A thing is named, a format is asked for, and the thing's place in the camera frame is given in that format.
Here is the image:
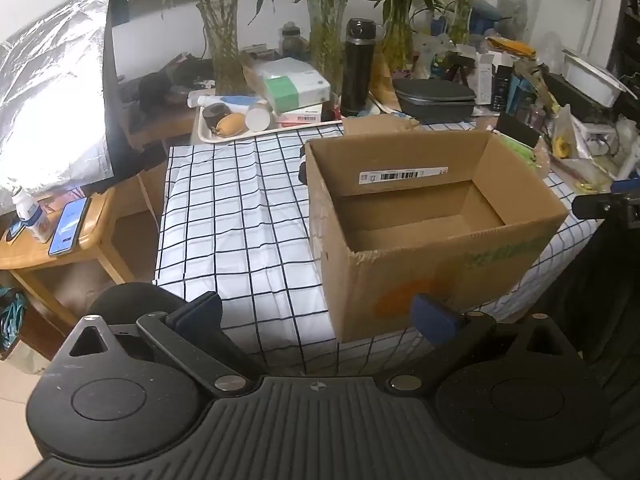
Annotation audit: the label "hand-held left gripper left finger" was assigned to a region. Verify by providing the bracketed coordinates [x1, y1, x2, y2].
[60, 291, 266, 397]

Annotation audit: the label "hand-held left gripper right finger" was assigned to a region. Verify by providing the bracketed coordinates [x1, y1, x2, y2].
[385, 294, 583, 396]

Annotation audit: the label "brown cardboard box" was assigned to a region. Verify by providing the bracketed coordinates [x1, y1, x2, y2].
[302, 129, 571, 343]

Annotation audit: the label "green wipes packets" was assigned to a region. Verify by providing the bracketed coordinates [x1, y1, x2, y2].
[504, 136, 540, 162]

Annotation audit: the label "checkered white tablecloth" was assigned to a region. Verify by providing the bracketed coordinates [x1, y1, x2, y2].
[152, 120, 601, 376]

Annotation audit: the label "white plastic bowl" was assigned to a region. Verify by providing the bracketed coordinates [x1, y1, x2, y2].
[562, 49, 637, 109]

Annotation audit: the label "black flat pouch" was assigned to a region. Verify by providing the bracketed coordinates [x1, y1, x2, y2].
[497, 112, 542, 148]

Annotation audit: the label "wooden chair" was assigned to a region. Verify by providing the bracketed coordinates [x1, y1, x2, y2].
[0, 185, 123, 331]

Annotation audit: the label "blue carton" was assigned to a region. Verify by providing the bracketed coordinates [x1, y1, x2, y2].
[510, 75, 537, 116]

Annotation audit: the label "smartphone with blue screen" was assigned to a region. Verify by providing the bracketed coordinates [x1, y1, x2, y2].
[48, 197, 92, 257]

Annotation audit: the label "tall black carton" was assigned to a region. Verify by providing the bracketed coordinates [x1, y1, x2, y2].
[492, 65, 513, 112]

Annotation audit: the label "tall white carton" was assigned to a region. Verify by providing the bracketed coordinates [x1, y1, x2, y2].
[475, 52, 497, 106]

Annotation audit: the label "white plastic tray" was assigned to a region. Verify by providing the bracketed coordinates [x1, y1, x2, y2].
[192, 100, 346, 146]
[367, 94, 403, 114]

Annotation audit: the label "yellow cloth bag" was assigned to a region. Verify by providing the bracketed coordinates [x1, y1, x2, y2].
[487, 36, 539, 59]

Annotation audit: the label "tan egg-shaped sponge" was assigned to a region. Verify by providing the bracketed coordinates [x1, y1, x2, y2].
[212, 112, 247, 137]

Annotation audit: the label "wooden side desk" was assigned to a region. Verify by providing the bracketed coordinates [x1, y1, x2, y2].
[120, 105, 201, 152]

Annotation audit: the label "small white bottle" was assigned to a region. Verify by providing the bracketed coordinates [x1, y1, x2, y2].
[11, 186, 52, 244]

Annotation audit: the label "black tape roll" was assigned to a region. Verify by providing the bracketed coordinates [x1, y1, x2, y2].
[201, 102, 232, 131]

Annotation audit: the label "orange jar with white lid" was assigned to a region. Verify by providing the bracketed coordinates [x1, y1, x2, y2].
[244, 101, 274, 133]

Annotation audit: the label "small black tripod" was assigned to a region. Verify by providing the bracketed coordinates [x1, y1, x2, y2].
[442, 55, 475, 86]

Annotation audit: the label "grey hard case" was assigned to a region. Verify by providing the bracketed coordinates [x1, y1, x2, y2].
[392, 78, 478, 123]

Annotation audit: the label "white and blue spray bottle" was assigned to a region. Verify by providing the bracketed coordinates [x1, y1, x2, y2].
[187, 93, 261, 111]

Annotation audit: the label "white box with barcode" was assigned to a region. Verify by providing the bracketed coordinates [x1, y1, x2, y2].
[275, 105, 324, 125]

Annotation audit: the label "blue plastic bag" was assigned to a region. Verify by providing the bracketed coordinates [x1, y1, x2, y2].
[472, 2, 507, 37]

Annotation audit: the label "black cloth cap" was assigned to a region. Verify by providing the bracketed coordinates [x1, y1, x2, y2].
[137, 71, 177, 111]

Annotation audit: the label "white printed shopping bag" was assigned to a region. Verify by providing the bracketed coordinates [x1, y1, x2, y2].
[416, 32, 451, 79]

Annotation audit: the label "lucky bamboo in glass vase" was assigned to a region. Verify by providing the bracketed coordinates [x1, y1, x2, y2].
[270, 0, 373, 96]
[440, 0, 521, 45]
[132, 0, 276, 96]
[360, 0, 451, 72]

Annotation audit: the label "green and white tissue pack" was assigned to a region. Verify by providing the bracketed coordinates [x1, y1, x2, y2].
[262, 72, 332, 113]

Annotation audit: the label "clear plastic bag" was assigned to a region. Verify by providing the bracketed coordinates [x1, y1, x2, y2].
[252, 57, 321, 81]

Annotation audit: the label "black thermos bottle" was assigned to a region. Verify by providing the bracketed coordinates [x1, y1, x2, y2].
[340, 18, 377, 117]

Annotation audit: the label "silver foil bag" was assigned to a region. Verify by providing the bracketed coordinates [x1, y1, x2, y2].
[0, 0, 128, 211]

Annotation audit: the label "small dark jar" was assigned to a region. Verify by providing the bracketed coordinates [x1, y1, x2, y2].
[280, 21, 309, 59]

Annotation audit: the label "teal strap bundle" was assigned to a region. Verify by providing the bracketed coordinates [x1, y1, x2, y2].
[0, 287, 27, 352]

